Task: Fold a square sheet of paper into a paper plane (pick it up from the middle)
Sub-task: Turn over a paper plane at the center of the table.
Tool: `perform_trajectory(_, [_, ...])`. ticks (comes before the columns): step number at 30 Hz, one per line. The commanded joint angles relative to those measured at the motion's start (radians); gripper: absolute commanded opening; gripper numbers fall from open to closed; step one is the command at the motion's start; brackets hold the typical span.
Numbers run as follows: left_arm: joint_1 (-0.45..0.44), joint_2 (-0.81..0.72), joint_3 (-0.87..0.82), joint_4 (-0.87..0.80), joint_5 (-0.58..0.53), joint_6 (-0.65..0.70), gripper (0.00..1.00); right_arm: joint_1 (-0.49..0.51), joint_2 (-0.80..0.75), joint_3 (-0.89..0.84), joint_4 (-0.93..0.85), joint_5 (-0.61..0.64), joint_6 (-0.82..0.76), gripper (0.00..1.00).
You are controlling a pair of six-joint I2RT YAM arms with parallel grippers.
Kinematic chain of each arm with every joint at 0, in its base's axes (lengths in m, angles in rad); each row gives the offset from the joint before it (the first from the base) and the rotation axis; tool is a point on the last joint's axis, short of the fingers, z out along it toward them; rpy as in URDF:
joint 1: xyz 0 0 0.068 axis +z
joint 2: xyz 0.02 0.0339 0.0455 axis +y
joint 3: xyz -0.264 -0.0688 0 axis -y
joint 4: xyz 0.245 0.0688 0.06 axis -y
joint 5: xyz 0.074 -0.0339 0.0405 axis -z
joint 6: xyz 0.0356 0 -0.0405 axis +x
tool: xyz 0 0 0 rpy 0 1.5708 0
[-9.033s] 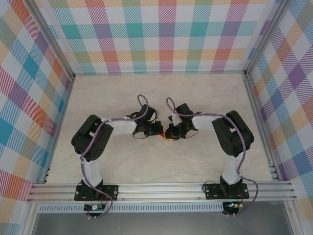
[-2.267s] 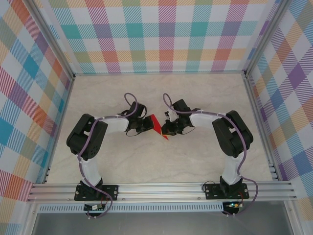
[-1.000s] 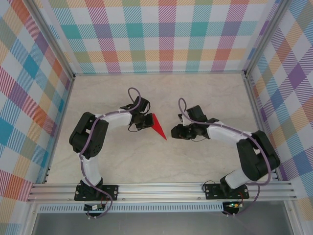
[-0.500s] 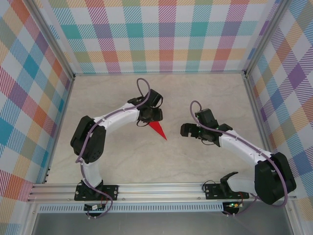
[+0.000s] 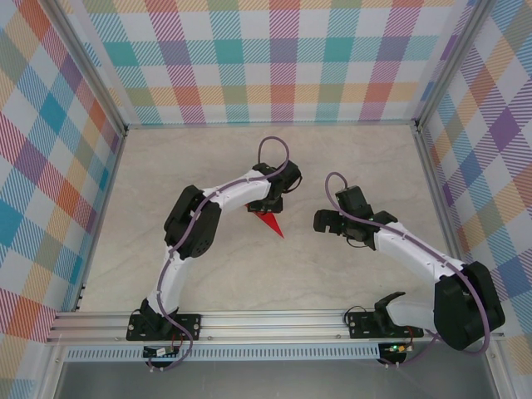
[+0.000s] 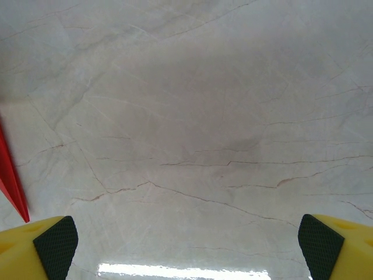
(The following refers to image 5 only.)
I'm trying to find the red square paper sheet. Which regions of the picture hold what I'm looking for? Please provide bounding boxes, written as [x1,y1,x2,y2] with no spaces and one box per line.
[249,209,285,239]

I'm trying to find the grey metal panel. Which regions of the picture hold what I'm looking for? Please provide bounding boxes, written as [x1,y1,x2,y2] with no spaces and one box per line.
[53,360,500,399]

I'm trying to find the small black circuit board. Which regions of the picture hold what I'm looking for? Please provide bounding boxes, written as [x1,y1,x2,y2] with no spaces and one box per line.
[143,346,180,359]

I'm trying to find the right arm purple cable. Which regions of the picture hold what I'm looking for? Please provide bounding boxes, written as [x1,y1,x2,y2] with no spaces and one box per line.
[324,172,490,369]

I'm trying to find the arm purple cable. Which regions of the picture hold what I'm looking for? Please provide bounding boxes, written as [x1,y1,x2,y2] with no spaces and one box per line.
[324,172,490,369]
[145,135,291,372]

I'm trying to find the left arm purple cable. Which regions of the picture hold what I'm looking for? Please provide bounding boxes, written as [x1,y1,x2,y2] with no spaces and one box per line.
[145,135,291,372]

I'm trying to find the aluminium back rail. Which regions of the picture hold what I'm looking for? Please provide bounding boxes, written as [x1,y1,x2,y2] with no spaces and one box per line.
[124,120,419,128]

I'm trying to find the aluminium side rail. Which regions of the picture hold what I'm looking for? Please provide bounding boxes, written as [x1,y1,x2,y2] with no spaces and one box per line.
[415,126,466,267]
[73,128,128,313]

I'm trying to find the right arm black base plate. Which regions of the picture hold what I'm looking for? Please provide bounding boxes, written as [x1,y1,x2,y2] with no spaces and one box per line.
[347,311,424,340]

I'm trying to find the aluminium mounting rail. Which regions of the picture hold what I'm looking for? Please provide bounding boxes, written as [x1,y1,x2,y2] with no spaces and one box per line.
[46,311,506,344]

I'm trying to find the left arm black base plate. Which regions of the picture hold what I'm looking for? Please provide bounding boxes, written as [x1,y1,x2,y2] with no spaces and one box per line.
[126,313,203,342]

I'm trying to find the slotted grey cable duct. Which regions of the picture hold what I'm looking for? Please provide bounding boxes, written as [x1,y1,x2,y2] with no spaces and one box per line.
[64,347,382,362]

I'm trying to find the aluminium frame post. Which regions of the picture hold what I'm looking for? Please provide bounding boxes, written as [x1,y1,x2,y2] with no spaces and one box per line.
[415,0,492,130]
[41,0,129,138]

